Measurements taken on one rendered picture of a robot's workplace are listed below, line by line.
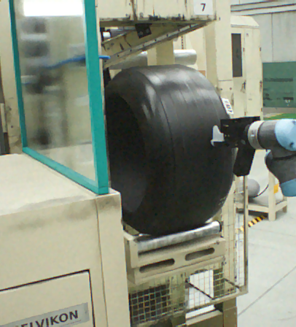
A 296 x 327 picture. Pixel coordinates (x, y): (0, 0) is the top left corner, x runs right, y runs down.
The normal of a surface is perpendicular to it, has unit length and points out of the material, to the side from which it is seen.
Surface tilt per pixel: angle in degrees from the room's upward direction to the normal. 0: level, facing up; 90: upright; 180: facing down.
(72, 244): 90
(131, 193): 43
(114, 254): 90
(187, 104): 54
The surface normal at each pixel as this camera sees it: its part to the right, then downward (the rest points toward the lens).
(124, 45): 0.46, 0.16
